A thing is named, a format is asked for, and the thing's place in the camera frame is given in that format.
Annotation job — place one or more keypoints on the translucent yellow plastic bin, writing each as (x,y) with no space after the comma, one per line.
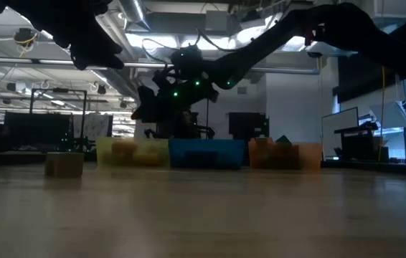
(133,152)

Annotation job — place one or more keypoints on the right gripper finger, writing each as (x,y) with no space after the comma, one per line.
(147,105)
(174,114)

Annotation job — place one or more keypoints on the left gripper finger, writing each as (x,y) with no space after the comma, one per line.
(81,61)
(108,57)

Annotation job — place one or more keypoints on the teal plastic bin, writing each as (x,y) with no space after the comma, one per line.
(206,150)

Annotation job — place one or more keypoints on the black monitor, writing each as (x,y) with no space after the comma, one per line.
(38,127)

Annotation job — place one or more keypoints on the black desk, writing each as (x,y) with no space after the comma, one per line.
(361,141)

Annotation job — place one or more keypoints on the black screen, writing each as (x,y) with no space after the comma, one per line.
(247,125)

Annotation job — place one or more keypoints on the silver horizontal ceiling pipe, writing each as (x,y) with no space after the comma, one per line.
(145,65)

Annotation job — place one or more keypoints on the white standing board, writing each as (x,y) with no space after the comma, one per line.
(339,130)

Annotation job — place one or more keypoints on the white printed board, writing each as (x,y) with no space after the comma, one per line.
(93,125)

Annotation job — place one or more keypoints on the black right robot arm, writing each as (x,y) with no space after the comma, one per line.
(260,46)

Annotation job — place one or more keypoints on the translucent orange plastic bin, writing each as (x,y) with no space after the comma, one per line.
(307,156)

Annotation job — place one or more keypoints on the grey ceiling unit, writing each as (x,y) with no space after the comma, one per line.
(216,20)

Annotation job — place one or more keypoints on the natural wooden square block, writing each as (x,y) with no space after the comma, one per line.
(64,165)

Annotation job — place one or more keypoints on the black station frame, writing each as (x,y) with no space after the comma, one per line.
(82,107)

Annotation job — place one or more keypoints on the silver ventilation duct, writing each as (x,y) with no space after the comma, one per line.
(135,14)

